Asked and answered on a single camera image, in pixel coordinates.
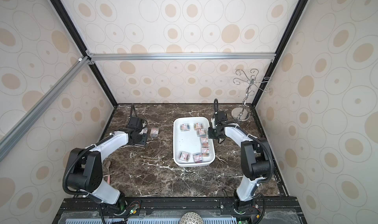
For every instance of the black corner frame post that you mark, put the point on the black corner frame post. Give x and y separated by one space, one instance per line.
298 10
73 31

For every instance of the horizontal aluminium rail back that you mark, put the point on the horizontal aluminium rail back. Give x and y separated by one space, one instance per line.
180 56

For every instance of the black corner frame post left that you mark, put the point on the black corner frame post left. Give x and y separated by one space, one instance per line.
73 31

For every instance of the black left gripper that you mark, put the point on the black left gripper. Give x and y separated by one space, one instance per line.
145 137

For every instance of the spoon with pink handle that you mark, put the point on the spoon with pink handle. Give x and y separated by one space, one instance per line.
107 166

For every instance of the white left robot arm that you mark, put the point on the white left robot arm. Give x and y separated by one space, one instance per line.
84 173

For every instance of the silver wire hook stand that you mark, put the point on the silver wire hook stand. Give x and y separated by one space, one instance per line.
241 113

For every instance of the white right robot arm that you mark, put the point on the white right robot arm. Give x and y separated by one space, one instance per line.
256 158

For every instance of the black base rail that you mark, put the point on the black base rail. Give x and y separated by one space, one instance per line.
169 210

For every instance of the black corner frame post right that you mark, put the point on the black corner frame post right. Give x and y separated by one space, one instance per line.
298 10

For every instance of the metal mesh ball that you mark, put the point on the metal mesh ball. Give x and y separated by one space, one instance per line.
191 218

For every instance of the white plastic storage tray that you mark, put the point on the white plastic storage tray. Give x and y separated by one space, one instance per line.
189 141

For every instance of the diagonal aluminium rail left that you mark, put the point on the diagonal aluminium rail left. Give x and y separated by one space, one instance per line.
17 132

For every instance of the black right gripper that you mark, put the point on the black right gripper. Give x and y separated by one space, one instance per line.
213 132

